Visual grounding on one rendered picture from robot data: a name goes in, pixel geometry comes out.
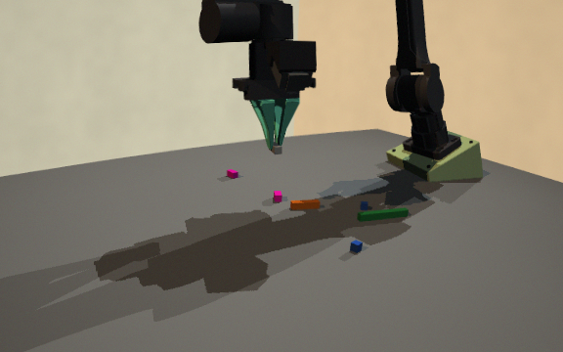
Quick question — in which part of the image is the orange rod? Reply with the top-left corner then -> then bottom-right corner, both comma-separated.
290,199 -> 320,210

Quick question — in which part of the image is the green rod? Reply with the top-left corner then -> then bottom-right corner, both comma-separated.
357,208 -> 409,222

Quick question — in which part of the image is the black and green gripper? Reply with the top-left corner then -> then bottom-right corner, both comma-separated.
233,77 -> 300,150

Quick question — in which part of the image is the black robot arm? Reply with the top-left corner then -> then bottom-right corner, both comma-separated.
198,0 -> 461,160

